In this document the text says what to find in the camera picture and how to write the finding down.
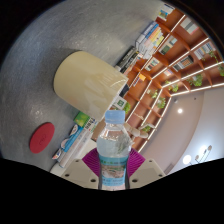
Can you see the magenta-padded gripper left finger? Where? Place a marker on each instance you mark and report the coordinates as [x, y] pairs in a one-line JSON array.
[[78, 173]]

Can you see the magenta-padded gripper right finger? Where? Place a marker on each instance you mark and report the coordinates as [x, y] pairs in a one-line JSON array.
[[148, 173]]

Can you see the clear blue-capped water bottle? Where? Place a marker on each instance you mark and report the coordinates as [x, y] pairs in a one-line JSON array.
[[114, 156]]

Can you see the branched globe ceiling lamp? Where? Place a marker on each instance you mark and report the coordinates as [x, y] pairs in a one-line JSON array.
[[187, 159]]

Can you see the wooden artist mannequin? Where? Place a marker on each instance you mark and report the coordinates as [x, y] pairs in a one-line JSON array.
[[136, 131]]

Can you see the flat round red coaster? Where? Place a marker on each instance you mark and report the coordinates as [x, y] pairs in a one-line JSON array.
[[41, 138]]

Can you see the recessed ceiling spotlight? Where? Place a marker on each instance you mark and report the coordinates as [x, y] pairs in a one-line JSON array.
[[180, 110]]

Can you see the white and green carton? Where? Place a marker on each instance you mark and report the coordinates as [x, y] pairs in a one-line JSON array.
[[120, 103]]

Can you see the dark blue chair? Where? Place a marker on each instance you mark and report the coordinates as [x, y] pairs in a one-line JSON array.
[[124, 90]]

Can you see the cream ceramic cup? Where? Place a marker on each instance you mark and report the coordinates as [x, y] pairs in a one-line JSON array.
[[86, 83]]

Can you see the stack of dark books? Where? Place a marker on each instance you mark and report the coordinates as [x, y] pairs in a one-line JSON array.
[[126, 60]]

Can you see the orange wooden shelf unit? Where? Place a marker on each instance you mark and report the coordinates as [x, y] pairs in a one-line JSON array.
[[186, 63]]

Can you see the stack of colourful books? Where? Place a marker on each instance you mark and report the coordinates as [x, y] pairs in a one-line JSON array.
[[150, 38]]

